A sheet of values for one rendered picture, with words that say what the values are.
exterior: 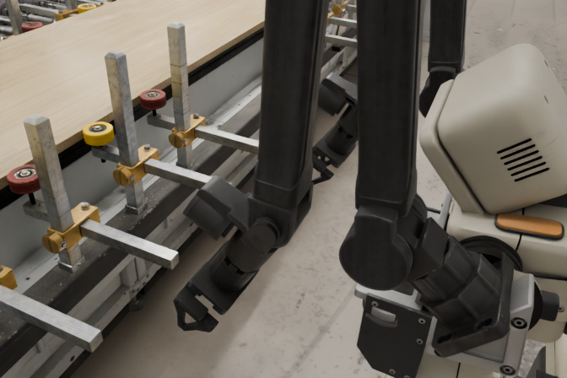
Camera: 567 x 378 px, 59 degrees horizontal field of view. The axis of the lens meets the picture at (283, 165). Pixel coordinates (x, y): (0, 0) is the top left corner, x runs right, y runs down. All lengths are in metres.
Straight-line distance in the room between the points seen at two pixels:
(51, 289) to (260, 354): 0.92
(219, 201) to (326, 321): 1.51
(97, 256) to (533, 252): 1.03
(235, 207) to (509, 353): 0.35
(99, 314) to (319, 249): 1.01
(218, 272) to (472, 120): 0.38
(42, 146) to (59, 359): 0.92
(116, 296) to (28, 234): 0.59
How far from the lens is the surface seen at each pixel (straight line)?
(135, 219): 1.46
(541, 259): 0.67
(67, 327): 1.05
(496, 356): 0.64
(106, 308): 1.97
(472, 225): 0.66
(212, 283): 0.72
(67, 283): 1.32
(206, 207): 0.65
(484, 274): 0.58
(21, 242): 1.51
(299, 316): 2.10
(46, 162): 1.16
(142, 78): 1.78
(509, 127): 0.62
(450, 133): 0.63
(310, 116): 0.53
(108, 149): 1.49
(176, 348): 2.02
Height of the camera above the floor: 1.61
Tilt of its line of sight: 33 degrees down
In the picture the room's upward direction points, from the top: 3 degrees clockwise
